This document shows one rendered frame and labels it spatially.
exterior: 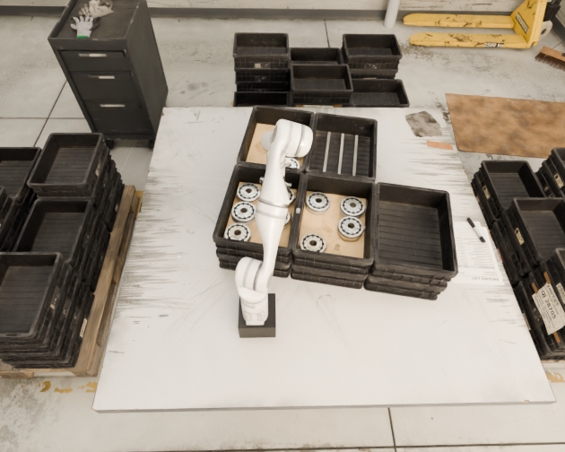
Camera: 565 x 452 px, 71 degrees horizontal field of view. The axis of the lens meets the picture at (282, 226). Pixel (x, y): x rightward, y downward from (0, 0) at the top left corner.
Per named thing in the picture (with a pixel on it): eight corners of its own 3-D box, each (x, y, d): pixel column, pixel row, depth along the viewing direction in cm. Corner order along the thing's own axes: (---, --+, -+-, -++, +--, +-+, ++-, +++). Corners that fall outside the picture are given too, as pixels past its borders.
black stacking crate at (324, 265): (367, 278, 152) (373, 263, 143) (290, 266, 154) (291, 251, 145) (369, 199, 175) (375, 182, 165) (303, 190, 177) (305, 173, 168)
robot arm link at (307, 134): (297, 130, 135) (273, 123, 134) (317, 126, 110) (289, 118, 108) (291, 156, 137) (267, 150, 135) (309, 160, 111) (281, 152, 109)
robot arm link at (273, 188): (280, 117, 107) (257, 206, 111) (312, 126, 109) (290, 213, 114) (274, 117, 116) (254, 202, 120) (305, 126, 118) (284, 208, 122)
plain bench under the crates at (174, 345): (473, 433, 195) (557, 402, 138) (144, 440, 190) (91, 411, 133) (406, 186, 288) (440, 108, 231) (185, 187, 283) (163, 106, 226)
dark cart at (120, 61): (160, 152, 302) (126, 39, 229) (100, 152, 301) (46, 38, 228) (171, 103, 337) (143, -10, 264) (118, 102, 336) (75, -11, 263)
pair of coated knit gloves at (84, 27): (93, 39, 235) (91, 34, 232) (61, 39, 234) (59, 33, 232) (103, 17, 249) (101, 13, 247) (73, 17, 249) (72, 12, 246)
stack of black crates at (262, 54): (286, 85, 332) (288, 32, 295) (287, 108, 314) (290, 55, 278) (239, 84, 330) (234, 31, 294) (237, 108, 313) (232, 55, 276)
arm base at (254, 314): (267, 325, 141) (267, 304, 127) (241, 325, 141) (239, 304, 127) (268, 300, 147) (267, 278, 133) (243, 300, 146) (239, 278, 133)
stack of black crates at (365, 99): (390, 117, 311) (402, 78, 283) (397, 143, 293) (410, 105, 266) (339, 117, 309) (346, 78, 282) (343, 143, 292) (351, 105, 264)
